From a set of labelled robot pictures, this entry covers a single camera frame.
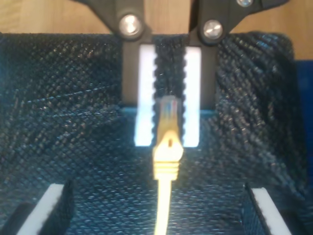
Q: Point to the black woven mat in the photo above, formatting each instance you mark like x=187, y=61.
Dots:
x=73, y=122

